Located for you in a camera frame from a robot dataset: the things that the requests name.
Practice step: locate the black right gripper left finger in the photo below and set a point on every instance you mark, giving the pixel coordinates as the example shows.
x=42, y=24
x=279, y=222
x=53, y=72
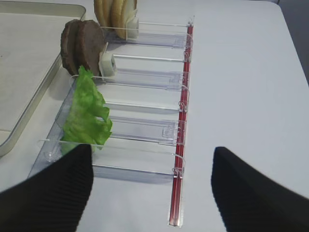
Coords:
x=52, y=200

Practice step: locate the brown meat patty left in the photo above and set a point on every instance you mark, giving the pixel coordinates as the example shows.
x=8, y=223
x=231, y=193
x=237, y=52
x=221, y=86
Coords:
x=68, y=42

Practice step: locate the green lettuce leaf in rack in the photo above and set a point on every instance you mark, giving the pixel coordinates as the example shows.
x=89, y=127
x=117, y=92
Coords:
x=88, y=120

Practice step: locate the clear acrylic rack right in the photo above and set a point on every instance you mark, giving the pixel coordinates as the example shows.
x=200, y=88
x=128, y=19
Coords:
x=133, y=172

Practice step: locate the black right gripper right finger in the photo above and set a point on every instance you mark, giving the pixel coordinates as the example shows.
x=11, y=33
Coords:
x=249, y=201

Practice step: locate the red rod on rack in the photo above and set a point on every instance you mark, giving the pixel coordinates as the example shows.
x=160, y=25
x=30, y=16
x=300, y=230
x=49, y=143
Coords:
x=178, y=170

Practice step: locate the brown meat patty right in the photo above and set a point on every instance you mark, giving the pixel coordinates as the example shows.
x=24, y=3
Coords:
x=89, y=44

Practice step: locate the bun half left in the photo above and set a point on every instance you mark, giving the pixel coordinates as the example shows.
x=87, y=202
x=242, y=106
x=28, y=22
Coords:
x=102, y=9

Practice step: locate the bun half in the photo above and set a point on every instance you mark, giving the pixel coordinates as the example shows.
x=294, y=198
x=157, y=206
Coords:
x=102, y=9
x=123, y=11

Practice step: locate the brown meat patty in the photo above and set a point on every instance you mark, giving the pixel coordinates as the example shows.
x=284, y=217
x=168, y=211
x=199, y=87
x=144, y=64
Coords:
x=68, y=42
x=89, y=44

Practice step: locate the cream metal tray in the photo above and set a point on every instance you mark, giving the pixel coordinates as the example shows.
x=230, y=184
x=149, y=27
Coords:
x=29, y=59

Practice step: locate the bun half right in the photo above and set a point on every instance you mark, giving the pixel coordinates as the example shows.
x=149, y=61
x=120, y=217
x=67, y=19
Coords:
x=123, y=11

